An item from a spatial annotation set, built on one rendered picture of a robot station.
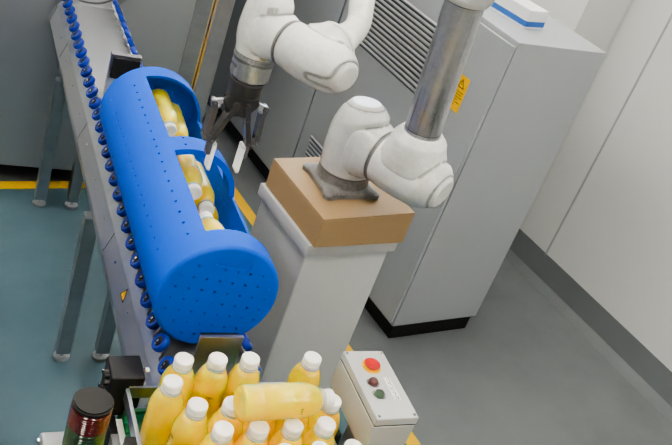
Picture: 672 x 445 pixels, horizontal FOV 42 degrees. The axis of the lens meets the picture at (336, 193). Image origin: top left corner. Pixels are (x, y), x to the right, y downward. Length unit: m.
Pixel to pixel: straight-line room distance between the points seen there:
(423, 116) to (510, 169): 1.43
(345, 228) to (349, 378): 0.64
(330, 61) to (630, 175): 2.95
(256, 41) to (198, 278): 0.52
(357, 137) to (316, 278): 0.44
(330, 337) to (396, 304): 1.08
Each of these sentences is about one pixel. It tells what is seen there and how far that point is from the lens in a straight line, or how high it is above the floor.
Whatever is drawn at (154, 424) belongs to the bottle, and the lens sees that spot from 1.77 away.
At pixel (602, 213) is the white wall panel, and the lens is 4.62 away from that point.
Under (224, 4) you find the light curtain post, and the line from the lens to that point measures 3.15.
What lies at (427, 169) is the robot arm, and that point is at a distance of 2.31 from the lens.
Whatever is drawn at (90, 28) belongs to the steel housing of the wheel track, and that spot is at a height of 0.93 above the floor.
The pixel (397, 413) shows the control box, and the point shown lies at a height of 1.10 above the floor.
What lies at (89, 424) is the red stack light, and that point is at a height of 1.24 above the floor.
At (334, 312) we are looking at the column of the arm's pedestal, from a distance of 2.68.
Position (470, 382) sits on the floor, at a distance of 3.92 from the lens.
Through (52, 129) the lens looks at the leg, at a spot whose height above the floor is 0.40.
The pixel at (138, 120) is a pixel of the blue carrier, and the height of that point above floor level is 1.20.
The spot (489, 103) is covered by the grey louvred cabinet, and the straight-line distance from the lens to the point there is 3.37.
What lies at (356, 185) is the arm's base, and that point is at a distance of 2.49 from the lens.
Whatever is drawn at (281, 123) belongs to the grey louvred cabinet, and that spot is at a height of 0.37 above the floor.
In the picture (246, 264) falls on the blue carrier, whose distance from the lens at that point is 1.93.
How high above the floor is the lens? 2.27
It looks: 28 degrees down
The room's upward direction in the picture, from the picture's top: 20 degrees clockwise
